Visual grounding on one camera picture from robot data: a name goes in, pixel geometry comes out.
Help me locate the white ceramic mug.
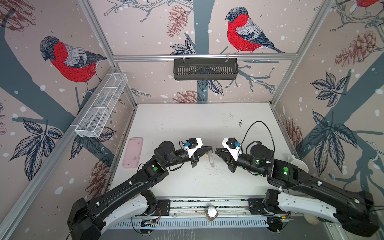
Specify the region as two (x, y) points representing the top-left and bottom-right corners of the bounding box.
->
(288, 155), (309, 173)

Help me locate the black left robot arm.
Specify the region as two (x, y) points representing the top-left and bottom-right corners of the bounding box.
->
(67, 138), (213, 240)

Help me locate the white wire mesh basket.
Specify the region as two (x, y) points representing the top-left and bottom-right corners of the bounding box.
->
(75, 73), (128, 138)

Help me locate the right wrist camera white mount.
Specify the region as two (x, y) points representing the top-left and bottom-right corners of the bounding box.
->
(222, 138), (242, 161)

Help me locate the round silver knob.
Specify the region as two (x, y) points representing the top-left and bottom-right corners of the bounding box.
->
(205, 205), (219, 221)

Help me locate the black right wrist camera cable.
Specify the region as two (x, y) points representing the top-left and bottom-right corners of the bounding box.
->
(240, 120), (276, 157)

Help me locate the silver metal keyring carabiner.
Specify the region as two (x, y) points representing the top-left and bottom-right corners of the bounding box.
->
(207, 150), (215, 168)

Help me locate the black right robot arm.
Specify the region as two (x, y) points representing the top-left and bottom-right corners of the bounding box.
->
(215, 145), (380, 237)

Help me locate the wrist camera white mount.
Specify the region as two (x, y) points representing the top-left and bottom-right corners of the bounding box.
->
(184, 138), (203, 158)
(222, 138), (242, 161)

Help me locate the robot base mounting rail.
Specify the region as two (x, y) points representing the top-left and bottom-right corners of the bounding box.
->
(104, 196), (292, 232)

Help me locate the pink rectangular tray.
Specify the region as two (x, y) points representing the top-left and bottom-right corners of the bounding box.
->
(122, 137), (143, 169)

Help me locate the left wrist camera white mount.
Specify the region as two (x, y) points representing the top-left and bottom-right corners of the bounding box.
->
(184, 138), (203, 158)

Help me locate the dark grey hanging shelf basket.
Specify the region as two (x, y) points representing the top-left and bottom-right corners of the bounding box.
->
(174, 58), (239, 81)

